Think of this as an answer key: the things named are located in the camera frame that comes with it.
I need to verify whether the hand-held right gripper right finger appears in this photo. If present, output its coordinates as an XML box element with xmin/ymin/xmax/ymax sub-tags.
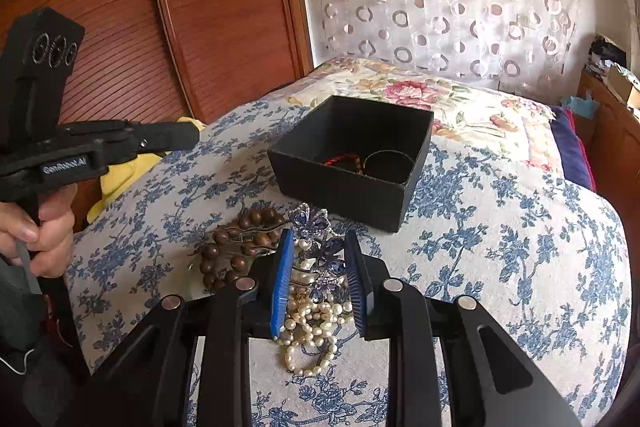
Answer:
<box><xmin>344</xmin><ymin>229</ymin><xmax>583</xmax><ymax>427</ymax></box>

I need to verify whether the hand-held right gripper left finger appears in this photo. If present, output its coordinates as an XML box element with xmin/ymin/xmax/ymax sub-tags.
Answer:
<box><xmin>60</xmin><ymin>229</ymin><xmax>296</xmax><ymax>427</ymax></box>

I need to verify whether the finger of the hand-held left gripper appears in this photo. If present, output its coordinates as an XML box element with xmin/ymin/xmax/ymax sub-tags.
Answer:
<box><xmin>102</xmin><ymin>119</ymin><xmax>201</xmax><ymax>168</ymax></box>

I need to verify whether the white pearl necklace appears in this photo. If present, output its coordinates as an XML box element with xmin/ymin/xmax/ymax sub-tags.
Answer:
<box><xmin>277</xmin><ymin>237</ymin><xmax>358</xmax><ymax>378</ymax></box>

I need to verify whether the blue crystal butterfly jewelry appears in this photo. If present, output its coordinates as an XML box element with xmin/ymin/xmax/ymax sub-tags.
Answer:
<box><xmin>287</xmin><ymin>203</ymin><xmax>351</xmax><ymax>303</ymax></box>

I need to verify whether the brown wooden bead bracelet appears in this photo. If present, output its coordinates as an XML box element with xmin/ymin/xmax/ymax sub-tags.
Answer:
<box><xmin>200</xmin><ymin>207</ymin><xmax>288</xmax><ymax>292</ymax></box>

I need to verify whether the black jewelry box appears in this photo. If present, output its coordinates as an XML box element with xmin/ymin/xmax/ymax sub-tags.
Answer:
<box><xmin>266</xmin><ymin>95</ymin><xmax>435</xmax><ymax>234</ymax></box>

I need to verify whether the round bangle bracelet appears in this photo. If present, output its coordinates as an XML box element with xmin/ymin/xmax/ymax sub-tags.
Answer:
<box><xmin>362</xmin><ymin>149</ymin><xmax>417</xmax><ymax>184</ymax></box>

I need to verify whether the person's left hand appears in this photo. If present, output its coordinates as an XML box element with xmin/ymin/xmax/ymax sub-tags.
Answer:
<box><xmin>0</xmin><ymin>182</ymin><xmax>78</xmax><ymax>280</ymax></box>

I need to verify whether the yellow plush toy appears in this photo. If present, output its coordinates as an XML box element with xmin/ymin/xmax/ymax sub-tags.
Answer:
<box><xmin>87</xmin><ymin>117</ymin><xmax>206</xmax><ymax>225</ymax></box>

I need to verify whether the wooden wardrobe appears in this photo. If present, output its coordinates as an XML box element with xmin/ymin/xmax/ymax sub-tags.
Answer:
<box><xmin>0</xmin><ymin>0</ymin><xmax>315</xmax><ymax>218</ymax></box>

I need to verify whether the blue floral blanket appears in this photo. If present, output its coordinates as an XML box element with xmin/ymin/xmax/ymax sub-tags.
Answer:
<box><xmin>65</xmin><ymin>99</ymin><xmax>631</xmax><ymax>427</ymax></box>

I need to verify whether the pink floral quilt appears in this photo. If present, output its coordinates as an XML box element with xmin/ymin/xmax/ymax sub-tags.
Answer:
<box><xmin>270</xmin><ymin>57</ymin><xmax>566</xmax><ymax>178</ymax></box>

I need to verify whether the purple blanket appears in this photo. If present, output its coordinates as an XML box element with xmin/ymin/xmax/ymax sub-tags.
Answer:
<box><xmin>550</xmin><ymin>106</ymin><xmax>598</xmax><ymax>192</ymax></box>

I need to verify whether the person's dark clothing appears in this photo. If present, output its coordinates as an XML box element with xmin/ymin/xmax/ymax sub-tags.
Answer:
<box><xmin>0</xmin><ymin>254</ymin><xmax>93</xmax><ymax>427</ymax></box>

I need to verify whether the teal crumpled paper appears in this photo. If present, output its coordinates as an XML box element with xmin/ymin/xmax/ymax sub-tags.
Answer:
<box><xmin>561</xmin><ymin>95</ymin><xmax>601</xmax><ymax>118</ymax></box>

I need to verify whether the wooden side cabinet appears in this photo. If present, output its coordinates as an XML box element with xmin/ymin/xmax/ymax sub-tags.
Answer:
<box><xmin>577</xmin><ymin>72</ymin><xmax>640</xmax><ymax>210</ymax></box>

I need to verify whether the cardboard box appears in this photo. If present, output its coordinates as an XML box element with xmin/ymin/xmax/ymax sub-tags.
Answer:
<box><xmin>606</xmin><ymin>66</ymin><xmax>640</xmax><ymax>106</ymax></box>

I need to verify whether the pile of dark clothes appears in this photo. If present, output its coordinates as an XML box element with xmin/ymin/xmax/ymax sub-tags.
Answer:
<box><xmin>589</xmin><ymin>34</ymin><xmax>629</xmax><ymax>74</ymax></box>

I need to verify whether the red cord bracelet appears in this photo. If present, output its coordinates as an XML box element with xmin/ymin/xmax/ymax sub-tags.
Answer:
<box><xmin>320</xmin><ymin>151</ymin><xmax>362</xmax><ymax>168</ymax></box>

